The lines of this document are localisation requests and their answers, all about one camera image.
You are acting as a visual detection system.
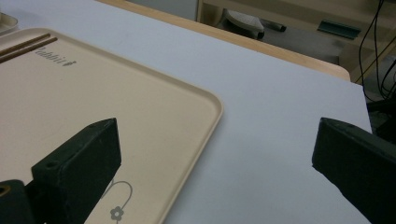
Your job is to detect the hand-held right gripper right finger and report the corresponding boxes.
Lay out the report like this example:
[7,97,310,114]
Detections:
[311,117,396,224]

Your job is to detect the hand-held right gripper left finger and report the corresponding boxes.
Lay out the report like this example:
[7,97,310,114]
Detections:
[30,117,122,224]

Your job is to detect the large beige tray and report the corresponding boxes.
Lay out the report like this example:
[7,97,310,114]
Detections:
[0,27,224,224]

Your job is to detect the wooden desk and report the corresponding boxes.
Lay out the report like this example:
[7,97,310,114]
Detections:
[195,0,396,82]

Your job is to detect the yellow cable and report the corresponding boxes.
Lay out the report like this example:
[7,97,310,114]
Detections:
[354,36,396,85]

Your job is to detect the black hanging cables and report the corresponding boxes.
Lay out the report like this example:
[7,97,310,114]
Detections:
[358,0,396,102]

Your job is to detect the teal desk handle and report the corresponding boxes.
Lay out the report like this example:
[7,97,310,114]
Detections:
[317,20,362,41]

